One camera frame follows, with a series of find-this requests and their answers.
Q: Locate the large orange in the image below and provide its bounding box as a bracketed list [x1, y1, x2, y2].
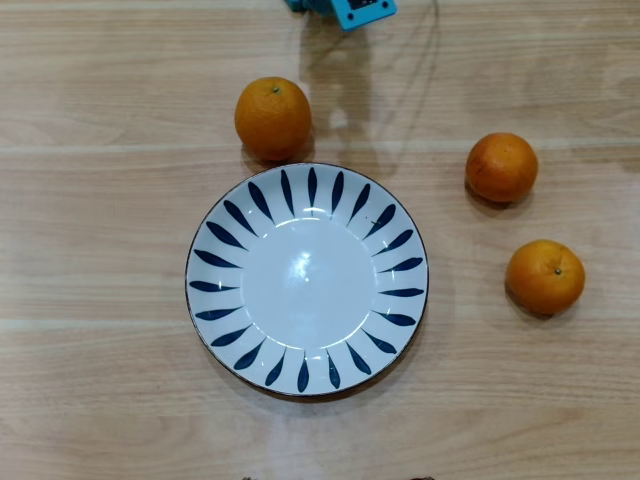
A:
[234, 76, 313, 162]

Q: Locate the small reddish orange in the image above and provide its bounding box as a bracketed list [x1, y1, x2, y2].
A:
[465, 132, 540, 204]

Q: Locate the orange with green stem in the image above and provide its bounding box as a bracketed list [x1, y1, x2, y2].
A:
[504, 239, 587, 316]

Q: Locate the teal robot base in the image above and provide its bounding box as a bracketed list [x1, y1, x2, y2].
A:
[283, 0, 331, 17]

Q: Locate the white plate blue leaf pattern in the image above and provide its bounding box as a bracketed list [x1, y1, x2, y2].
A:
[184, 162, 430, 399]

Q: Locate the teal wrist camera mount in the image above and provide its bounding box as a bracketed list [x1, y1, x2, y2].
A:
[329, 0, 399, 33]

